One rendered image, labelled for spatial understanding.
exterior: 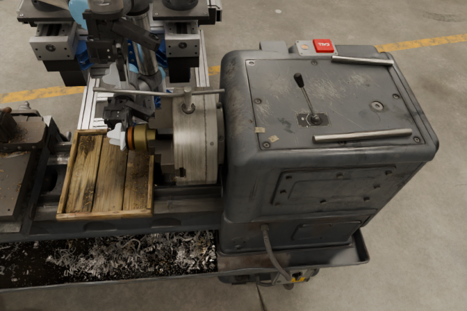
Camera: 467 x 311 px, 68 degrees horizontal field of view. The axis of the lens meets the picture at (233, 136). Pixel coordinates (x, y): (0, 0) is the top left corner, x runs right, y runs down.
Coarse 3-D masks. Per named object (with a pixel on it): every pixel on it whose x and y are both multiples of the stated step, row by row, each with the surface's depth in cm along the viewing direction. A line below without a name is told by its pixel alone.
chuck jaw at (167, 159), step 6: (150, 144) 106; (156, 144) 106; (162, 144) 107; (168, 144) 107; (150, 150) 107; (156, 150) 105; (162, 150) 105; (168, 150) 105; (156, 156) 105; (162, 156) 103; (168, 156) 103; (162, 162) 101; (168, 162) 101; (162, 168) 102; (168, 168) 102; (180, 168) 101; (180, 174) 102
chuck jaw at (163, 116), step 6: (162, 96) 107; (162, 102) 107; (168, 102) 107; (156, 108) 109; (162, 108) 108; (168, 108) 108; (156, 114) 108; (162, 114) 108; (168, 114) 108; (150, 120) 108; (156, 120) 108; (162, 120) 109; (168, 120) 109; (150, 126) 109; (156, 126) 109; (162, 126) 109; (168, 126) 109
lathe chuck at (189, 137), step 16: (192, 96) 102; (176, 112) 98; (192, 112) 99; (176, 128) 97; (192, 128) 97; (176, 144) 97; (192, 144) 97; (176, 160) 98; (192, 160) 99; (176, 176) 103; (192, 176) 103
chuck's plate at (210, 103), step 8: (208, 88) 107; (208, 96) 103; (208, 104) 101; (208, 112) 99; (216, 112) 100; (208, 120) 98; (216, 120) 99; (208, 128) 98; (216, 128) 98; (208, 136) 98; (216, 136) 98; (208, 144) 98; (216, 144) 98; (208, 152) 99; (216, 152) 99; (208, 160) 100; (216, 160) 100; (208, 168) 101; (216, 168) 101; (208, 176) 104; (216, 176) 104
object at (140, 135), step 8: (128, 128) 109; (136, 128) 108; (144, 128) 108; (152, 128) 110; (128, 136) 107; (136, 136) 107; (144, 136) 107; (152, 136) 108; (128, 144) 108; (136, 144) 107; (144, 144) 108
